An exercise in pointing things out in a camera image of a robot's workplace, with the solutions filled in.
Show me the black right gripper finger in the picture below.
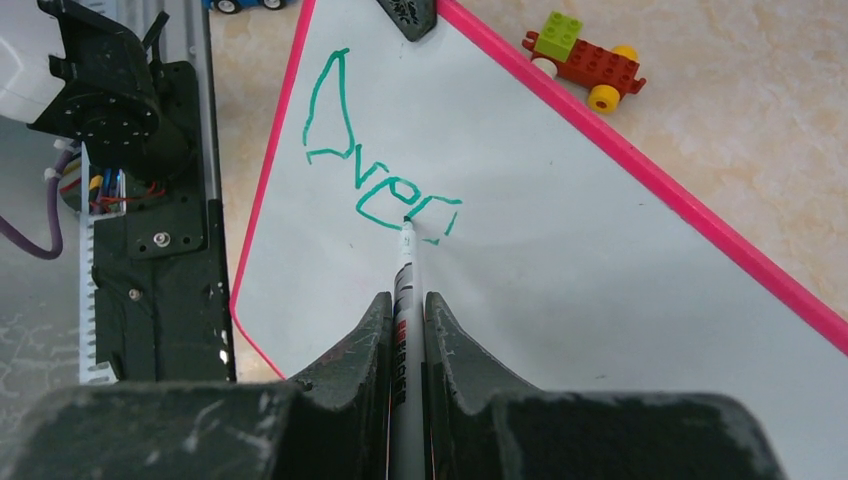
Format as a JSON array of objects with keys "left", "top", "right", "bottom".
[
  {"left": 378, "top": 0, "right": 437, "bottom": 42},
  {"left": 1, "top": 292, "right": 392, "bottom": 479},
  {"left": 424, "top": 292, "right": 785, "bottom": 479}
]

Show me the green capped whiteboard marker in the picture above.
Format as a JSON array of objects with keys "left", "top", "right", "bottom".
[{"left": 388, "top": 216, "right": 427, "bottom": 479}]

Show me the pink framed whiteboard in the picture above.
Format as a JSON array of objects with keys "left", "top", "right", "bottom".
[{"left": 231, "top": 1, "right": 847, "bottom": 479}]

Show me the blue toy car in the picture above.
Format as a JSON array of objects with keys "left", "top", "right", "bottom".
[{"left": 201, "top": 0, "right": 290, "bottom": 15}]

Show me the red yellow green toy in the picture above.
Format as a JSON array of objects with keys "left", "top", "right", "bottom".
[{"left": 522, "top": 11, "right": 647, "bottom": 114}]

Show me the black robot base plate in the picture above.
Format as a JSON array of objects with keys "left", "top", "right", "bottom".
[{"left": 92, "top": 69, "right": 236, "bottom": 381}]

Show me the white slotted cable duct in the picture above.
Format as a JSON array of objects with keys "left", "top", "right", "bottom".
[{"left": 78, "top": 146, "right": 118, "bottom": 385}]

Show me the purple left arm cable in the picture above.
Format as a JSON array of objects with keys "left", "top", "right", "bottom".
[{"left": 0, "top": 142, "right": 77, "bottom": 261}]

